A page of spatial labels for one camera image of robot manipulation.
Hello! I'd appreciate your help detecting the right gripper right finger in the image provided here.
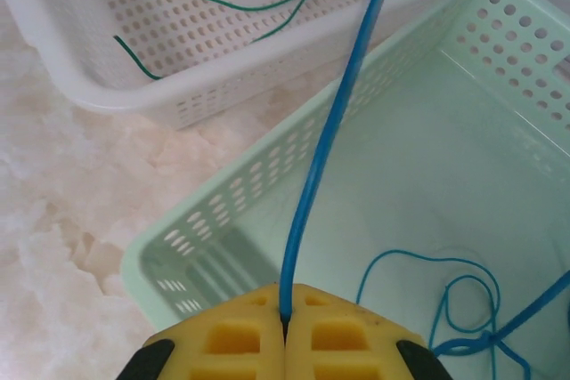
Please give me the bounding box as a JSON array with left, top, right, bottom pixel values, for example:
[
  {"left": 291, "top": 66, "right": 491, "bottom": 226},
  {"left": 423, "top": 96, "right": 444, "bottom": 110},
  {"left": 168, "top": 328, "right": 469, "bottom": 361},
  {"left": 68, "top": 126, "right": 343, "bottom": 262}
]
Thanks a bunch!
[{"left": 284, "top": 282, "right": 453, "bottom": 380}]

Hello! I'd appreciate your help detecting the thin blue cable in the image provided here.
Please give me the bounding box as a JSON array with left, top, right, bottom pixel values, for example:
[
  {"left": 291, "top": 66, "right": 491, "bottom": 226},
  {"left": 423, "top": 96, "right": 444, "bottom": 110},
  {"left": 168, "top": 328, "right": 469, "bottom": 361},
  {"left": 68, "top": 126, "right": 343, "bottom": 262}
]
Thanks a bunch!
[
  {"left": 354, "top": 249, "right": 570, "bottom": 380},
  {"left": 278, "top": 0, "right": 404, "bottom": 323}
]

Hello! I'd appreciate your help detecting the light green plastic basket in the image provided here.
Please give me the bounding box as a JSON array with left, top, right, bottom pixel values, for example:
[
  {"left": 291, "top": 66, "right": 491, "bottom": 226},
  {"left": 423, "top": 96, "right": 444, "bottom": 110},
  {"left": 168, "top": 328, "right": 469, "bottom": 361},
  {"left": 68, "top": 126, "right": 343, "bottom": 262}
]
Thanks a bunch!
[{"left": 119, "top": 0, "right": 570, "bottom": 380}]

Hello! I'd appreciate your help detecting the white perforated plastic basket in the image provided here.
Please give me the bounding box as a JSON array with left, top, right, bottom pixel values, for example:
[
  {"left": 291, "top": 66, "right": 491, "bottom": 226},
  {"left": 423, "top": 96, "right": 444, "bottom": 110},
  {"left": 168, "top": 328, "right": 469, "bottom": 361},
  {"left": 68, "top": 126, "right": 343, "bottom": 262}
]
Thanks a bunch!
[{"left": 0, "top": 0, "right": 526, "bottom": 132}]

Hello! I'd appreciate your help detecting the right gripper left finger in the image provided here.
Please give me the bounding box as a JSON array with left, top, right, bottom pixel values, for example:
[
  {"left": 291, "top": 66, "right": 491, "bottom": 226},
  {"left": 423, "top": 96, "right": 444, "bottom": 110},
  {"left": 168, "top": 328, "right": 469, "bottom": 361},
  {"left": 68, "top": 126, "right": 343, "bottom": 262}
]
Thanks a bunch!
[{"left": 115, "top": 282, "right": 287, "bottom": 380}]

